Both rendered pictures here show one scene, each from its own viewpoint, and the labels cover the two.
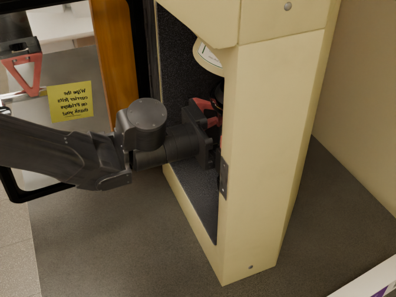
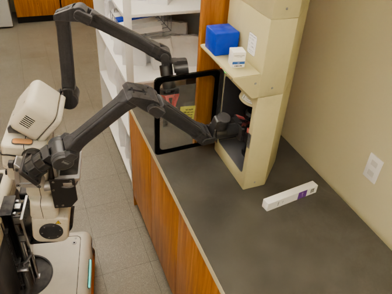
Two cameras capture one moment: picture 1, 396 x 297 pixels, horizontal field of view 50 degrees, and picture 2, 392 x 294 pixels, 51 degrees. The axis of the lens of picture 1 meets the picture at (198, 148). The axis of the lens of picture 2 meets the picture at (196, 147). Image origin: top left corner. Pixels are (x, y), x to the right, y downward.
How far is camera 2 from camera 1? 112 cm
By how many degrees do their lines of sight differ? 5
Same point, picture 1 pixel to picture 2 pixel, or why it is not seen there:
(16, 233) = (98, 199)
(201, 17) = (249, 90)
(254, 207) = (258, 153)
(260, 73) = (263, 105)
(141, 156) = (219, 133)
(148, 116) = (224, 118)
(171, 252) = (221, 178)
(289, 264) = (269, 184)
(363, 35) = (305, 93)
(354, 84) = (301, 114)
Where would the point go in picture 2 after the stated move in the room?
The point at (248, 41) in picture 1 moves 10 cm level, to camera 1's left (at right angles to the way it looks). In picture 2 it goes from (261, 97) to (234, 95)
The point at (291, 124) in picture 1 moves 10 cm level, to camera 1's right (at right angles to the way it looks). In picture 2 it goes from (272, 122) to (297, 124)
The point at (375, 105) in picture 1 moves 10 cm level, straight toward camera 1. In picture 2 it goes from (310, 123) to (304, 133)
